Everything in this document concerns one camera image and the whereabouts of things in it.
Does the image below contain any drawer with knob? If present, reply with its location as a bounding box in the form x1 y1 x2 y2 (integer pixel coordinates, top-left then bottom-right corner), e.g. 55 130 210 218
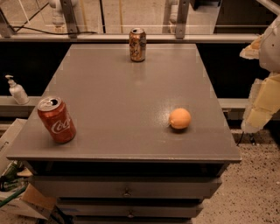
30 176 221 199
58 199 203 218

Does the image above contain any top drawer with knob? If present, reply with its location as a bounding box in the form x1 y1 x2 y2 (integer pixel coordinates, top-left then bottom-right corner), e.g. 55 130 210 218
30 176 221 199

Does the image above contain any black cable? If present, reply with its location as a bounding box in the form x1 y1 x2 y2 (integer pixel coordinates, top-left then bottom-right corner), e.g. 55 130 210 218
8 1 99 36

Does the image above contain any metal railing frame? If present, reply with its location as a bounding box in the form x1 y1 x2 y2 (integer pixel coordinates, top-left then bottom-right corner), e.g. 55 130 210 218
0 0 280 45

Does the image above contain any orange fruit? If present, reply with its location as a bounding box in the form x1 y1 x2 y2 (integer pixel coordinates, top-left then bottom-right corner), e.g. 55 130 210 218
169 108 192 130

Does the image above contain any orange soda can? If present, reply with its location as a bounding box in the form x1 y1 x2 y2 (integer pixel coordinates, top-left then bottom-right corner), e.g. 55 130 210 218
129 27 146 62

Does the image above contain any red coke can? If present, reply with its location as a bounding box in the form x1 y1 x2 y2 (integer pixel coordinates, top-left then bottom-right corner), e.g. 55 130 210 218
38 96 76 144

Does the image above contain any white pump dispenser bottle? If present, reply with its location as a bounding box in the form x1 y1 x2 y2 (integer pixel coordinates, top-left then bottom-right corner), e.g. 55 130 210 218
5 74 29 105

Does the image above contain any cardboard box with clutter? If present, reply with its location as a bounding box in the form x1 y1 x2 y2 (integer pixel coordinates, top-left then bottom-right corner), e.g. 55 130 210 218
0 118 54 220

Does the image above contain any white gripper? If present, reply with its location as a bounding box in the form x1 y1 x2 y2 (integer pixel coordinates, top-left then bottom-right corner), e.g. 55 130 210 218
240 15 280 134

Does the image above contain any grey drawer cabinet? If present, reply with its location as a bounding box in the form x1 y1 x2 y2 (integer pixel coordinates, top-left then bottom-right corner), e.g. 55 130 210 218
9 44 241 224

